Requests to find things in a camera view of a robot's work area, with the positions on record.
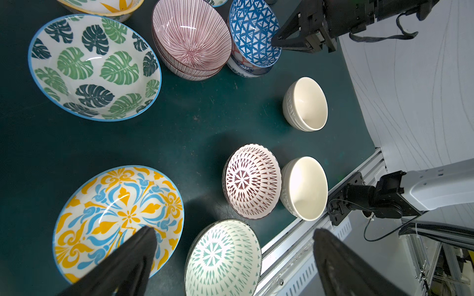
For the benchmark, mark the green lattice pattern bowl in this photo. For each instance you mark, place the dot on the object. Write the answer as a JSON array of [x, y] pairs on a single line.
[[224, 260]]

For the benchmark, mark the yellow blue floral bowl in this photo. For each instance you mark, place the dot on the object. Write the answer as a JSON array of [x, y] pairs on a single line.
[[109, 209]]

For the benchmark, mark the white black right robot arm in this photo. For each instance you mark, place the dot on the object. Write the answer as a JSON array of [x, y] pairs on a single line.
[[427, 190]]

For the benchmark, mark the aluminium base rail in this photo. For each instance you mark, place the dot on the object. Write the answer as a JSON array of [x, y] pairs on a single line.
[[280, 251]]

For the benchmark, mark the yellow flower leaf bowl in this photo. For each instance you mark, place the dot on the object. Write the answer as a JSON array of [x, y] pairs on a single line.
[[119, 10]]

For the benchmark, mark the white vented strip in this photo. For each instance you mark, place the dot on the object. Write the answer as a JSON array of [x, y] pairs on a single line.
[[299, 274]]

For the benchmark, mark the blue floral small bowl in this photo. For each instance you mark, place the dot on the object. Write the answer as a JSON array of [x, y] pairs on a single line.
[[242, 67]]

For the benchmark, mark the pink striped bowl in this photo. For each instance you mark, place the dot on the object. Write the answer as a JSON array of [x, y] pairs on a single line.
[[181, 73], [192, 35]]

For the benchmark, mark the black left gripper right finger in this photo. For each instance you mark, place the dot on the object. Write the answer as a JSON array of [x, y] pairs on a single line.
[[344, 273]]

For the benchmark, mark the blue triangle pattern bowl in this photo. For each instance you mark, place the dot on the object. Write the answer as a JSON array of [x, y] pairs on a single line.
[[253, 24]]

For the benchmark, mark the cream plain bowl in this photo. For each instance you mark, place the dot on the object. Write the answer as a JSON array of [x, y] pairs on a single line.
[[305, 105], [304, 191]]

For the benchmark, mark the green monstera leaf bowl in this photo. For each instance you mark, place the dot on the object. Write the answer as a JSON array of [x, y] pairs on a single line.
[[95, 68]]

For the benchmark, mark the maroon lattice pattern bowl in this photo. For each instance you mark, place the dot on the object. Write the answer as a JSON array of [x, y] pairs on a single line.
[[251, 181]]

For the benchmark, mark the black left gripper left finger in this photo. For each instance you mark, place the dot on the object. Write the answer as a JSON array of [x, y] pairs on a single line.
[[124, 273]]

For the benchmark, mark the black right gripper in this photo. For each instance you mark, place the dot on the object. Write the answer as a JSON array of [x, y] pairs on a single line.
[[315, 24]]

